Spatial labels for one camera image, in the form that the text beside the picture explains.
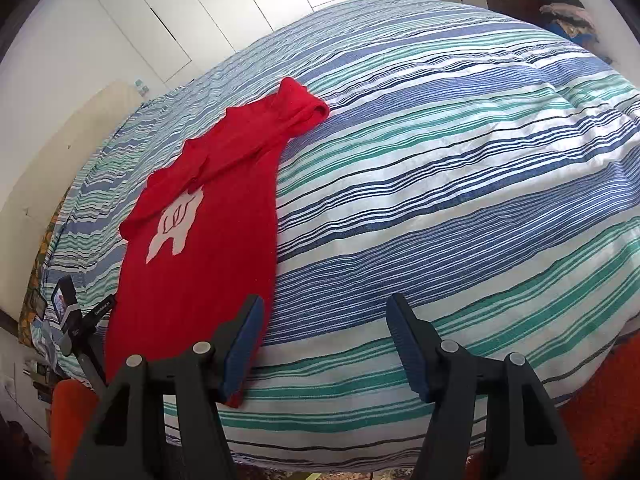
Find pink clothes pile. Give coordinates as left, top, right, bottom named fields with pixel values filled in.
left=540, top=2, right=600, bottom=46

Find white wardrobe doors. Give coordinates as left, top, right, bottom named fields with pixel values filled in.
left=89, top=0, right=401, bottom=86

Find yellow patterned bed sheet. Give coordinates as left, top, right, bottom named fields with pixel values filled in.
left=17, top=190, right=72, bottom=346

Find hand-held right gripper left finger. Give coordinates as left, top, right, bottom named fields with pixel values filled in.
left=65, top=294, right=265, bottom=480

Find striped blue green blanket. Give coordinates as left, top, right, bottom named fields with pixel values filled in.
left=42, top=0, right=640, bottom=472

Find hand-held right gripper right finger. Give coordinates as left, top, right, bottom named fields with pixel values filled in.
left=386, top=293, right=586, bottom=480

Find red knit sweater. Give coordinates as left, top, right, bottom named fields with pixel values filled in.
left=102, top=77, right=331, bottom=408

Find dark wooden dresser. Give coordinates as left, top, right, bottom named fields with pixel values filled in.
left=479, top=0, right=551, bottom=25

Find beige headboard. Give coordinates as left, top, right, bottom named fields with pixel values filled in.
left=0, top=80, right=146, bottom=311

